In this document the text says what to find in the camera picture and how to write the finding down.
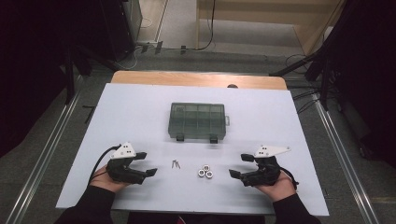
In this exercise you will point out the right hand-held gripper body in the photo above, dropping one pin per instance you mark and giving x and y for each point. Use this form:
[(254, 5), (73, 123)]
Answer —
[(264, 175)]

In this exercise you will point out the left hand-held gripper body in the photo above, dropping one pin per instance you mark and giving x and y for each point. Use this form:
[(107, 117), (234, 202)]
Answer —
[(124, 172)]

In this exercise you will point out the silver metal nut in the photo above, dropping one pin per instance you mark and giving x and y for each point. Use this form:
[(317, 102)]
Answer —
[(209, 174), (201, 173), (206, 167)]

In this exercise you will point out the grey clear plastic organizer box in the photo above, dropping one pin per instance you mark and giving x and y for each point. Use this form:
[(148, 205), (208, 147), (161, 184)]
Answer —
[(196, 121)]

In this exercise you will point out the person's right hand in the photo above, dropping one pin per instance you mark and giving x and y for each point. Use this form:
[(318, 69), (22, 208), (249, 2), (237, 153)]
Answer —
[(280, 189)]

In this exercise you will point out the person's left hand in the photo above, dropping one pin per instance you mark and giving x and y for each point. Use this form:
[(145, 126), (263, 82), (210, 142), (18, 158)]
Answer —
[(106, 183)]

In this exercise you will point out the white table board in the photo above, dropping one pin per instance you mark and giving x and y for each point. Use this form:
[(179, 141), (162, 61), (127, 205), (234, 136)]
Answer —
[(140, 109)]

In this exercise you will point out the dark round table grommet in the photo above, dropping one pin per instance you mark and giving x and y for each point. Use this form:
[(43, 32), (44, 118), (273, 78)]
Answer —
[(232, 86)]

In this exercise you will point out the wooden table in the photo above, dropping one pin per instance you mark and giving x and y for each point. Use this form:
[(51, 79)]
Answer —
[(186, 79)]

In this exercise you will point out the black stand leg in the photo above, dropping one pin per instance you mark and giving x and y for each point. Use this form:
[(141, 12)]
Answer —
[(292, 65), (69, 77)]

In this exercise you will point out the dark metal cabinet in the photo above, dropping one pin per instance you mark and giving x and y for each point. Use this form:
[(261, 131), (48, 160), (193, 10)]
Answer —
[(124, 25)]

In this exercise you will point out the light wooden furniture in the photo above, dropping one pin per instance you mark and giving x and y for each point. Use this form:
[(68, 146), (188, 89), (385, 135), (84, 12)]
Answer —
[(264, 12)]

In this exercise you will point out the metal floor rail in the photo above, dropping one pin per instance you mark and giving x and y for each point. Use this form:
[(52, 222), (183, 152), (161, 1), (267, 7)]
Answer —
[(342, 155), (46, 155)]

